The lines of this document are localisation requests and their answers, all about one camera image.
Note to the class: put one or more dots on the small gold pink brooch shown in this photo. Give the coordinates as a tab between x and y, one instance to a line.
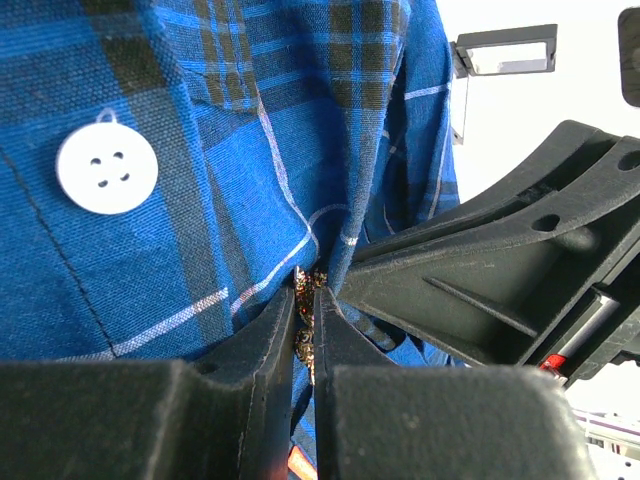
305	286

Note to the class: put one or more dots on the brooch box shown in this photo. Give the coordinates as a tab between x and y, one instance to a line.
514	51

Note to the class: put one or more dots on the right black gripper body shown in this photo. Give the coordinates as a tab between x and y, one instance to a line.
603	323

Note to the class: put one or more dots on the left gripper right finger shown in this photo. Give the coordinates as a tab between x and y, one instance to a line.
378	420

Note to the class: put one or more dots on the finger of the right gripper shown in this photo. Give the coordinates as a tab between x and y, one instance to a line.
508	276

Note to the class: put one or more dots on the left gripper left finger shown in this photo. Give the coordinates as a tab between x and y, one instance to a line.
226	416

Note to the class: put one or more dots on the blue plaid shirt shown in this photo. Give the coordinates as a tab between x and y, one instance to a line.
165	166

